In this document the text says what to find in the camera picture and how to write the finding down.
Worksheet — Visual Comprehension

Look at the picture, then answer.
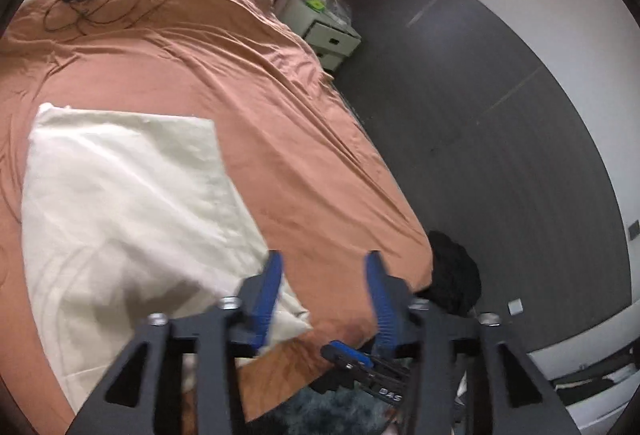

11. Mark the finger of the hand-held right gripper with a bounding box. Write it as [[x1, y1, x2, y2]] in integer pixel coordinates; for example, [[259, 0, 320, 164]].
[[320, 340, 375, 370]]

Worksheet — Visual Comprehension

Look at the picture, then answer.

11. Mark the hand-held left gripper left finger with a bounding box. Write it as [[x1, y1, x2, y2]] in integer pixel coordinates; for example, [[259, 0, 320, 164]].
[[65, 250, 286, 435]]

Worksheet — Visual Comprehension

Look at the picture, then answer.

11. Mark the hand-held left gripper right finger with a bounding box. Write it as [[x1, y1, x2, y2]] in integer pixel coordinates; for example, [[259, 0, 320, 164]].
[[362, 250, 583, 435]]

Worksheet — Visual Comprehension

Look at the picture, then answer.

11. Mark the cream zip jacket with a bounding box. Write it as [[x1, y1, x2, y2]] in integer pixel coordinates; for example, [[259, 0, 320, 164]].
[[20, 102, 313, 413]]

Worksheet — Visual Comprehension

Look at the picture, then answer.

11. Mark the grey fluffy rug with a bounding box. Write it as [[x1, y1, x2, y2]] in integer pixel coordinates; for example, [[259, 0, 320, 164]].
[[265, 387, 403, 435]]

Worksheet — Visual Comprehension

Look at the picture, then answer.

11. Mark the black knit cloth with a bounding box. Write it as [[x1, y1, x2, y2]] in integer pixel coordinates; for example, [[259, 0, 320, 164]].
[[417, 230, 483, 317]]

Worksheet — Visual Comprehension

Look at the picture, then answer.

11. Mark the orange-brown bed sheet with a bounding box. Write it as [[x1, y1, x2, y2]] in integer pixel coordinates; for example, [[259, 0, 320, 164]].
[[0, 0, 436, 435]]

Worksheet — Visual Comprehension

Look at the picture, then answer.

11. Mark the white nightstand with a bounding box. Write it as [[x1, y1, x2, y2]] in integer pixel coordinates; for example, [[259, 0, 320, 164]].
[[284, 0, 362, 72]]

